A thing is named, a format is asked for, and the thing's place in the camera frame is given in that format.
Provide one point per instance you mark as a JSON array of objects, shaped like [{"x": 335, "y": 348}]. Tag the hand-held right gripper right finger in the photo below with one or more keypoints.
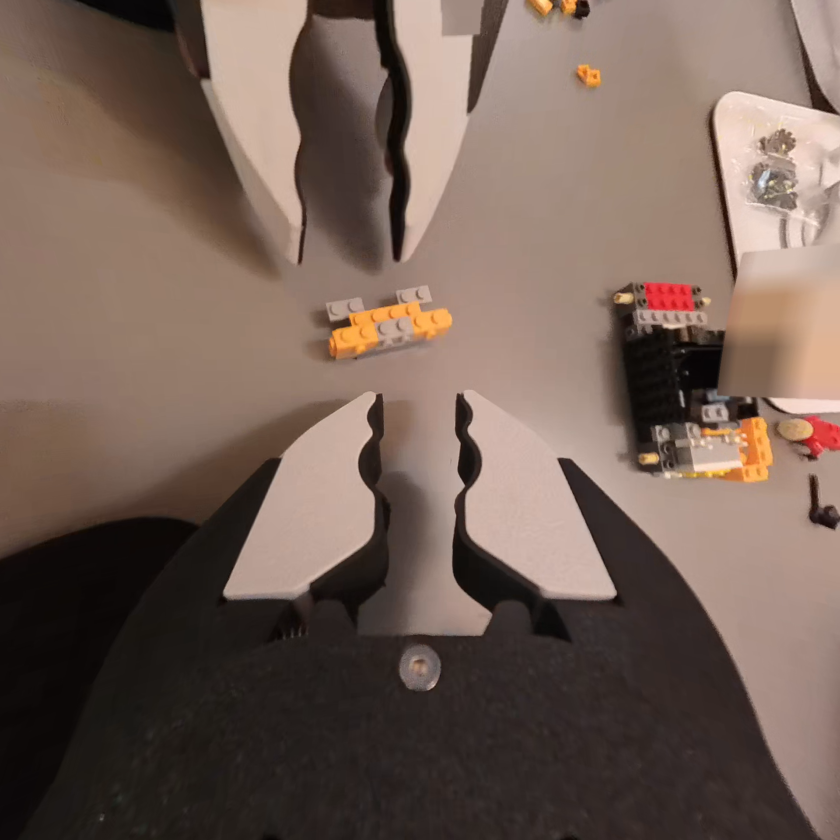
[{"x": 538, "y": 525}]

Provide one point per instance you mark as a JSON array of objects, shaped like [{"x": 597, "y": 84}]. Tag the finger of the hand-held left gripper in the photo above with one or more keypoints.
[
  {"x": 433, "y": 118},
  {"x": 256, "y": 98}
]

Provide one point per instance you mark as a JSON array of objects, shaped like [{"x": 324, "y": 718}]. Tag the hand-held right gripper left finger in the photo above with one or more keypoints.
[{"x": 308, "y": 525}]

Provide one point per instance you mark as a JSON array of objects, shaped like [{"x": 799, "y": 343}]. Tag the black red toy car chassis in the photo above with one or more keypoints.
[{"x": 656, "y": 380}]

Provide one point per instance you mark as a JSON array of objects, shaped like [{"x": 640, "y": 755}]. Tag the orange grey brick assembly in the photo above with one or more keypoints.
[{"x": 367, "y": 334}]

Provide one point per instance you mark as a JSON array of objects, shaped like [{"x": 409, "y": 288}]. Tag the pile of small toy bricks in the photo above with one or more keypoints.
[{"x": 541, "y": 6}]

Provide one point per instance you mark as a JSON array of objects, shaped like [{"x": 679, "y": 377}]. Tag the small orange toy brick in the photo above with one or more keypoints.
[{"x": 589, "y": 75}]

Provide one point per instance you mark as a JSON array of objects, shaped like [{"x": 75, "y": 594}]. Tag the tan round toy piece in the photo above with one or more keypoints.
[{"x": 794, "y": 430}]

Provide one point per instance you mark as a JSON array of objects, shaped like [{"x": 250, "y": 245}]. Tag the black textured pad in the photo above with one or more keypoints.
[{"x": 52, "y": 623}]

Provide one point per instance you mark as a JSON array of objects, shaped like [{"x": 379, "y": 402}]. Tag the small black toy part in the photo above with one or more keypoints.
[{"x": 823, "y": 515}]

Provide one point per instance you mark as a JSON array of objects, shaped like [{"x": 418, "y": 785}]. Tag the instruction booklet on stand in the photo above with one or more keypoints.
[{"x": 728, "y": 197}]

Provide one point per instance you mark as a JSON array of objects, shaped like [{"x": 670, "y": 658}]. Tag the small red toy piece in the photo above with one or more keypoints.
[{"x": 823, "y": 433}]

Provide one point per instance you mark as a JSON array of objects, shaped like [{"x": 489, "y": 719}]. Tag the clear bag of dark parts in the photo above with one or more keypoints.
[{"x": 774, "y": 177}]

